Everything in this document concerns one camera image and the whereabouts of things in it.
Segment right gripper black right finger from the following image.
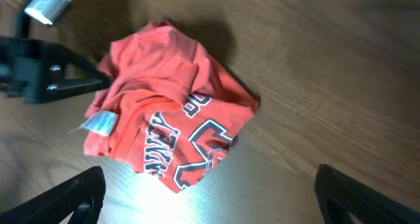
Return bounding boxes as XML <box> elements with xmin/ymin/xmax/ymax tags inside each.
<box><xmin>314</xmin><ymin>164</ymin><xmax>419</xmax><ymax>224</ymax></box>

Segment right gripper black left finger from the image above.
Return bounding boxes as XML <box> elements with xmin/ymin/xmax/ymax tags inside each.
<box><xmin>1</xmin><ymin>166</ymin><xmax>106</xmax><ymax>224</ymax></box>

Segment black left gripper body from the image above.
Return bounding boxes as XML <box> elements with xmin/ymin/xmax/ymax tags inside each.
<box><xmin>1</xmin><ymin>37</ymin><xmax>45</xmax><ymax>103</ymax></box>

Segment finger of the left gripper with pad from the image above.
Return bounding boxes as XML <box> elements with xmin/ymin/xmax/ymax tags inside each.
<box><xmin>42</xmin><ymin>42</ymin><xmax>111</xmax><ymax>101</ymax></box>

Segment red printed t-shirt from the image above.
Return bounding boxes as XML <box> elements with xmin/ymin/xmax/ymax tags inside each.
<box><xmin>83</xmin><ymin>20</ymin><xmax>258</xmax><ymax>193</ymax></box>

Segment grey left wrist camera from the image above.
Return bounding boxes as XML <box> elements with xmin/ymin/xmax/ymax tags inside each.
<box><xmin>14</xmin><ymin>0</ymin><xmax>72</xmax><ymax>38</ymax></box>

